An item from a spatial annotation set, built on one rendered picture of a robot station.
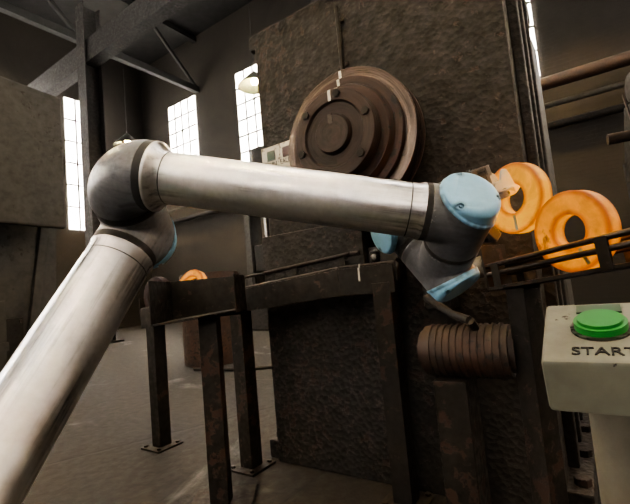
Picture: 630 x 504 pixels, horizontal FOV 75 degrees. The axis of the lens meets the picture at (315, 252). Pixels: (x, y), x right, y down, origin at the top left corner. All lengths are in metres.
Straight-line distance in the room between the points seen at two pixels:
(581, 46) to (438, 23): 6.43
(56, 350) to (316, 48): 1.41
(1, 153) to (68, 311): 2.87
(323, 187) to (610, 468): 0.49
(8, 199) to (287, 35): 2.32
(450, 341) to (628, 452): 0.54
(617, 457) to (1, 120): 3.58
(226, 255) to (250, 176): 9.84
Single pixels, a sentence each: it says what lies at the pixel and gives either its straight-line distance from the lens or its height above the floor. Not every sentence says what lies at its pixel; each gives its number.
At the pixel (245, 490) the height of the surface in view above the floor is 0.01.
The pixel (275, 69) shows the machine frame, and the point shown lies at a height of 1.56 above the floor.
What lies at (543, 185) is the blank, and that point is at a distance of 0.98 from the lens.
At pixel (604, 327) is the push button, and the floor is 0.60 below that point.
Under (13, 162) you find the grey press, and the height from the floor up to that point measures 1.69.
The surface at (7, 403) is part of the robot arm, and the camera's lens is 0.69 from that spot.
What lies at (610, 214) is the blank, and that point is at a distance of 0.89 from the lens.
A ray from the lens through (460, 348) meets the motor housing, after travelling 1.03.
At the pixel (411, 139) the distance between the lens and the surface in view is 1.28.
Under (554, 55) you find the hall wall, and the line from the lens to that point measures 7.91.
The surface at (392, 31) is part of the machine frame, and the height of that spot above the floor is 1.50.
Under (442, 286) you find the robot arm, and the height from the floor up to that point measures 0.64.
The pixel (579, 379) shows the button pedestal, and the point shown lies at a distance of 0.41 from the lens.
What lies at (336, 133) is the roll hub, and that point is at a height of 1.11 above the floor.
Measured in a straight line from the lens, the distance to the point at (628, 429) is 0.58.
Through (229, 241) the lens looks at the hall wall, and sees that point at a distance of 10.40.
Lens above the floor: 0.66
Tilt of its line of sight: 5 degrees up
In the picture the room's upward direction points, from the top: 5 degrees counter-clockwise
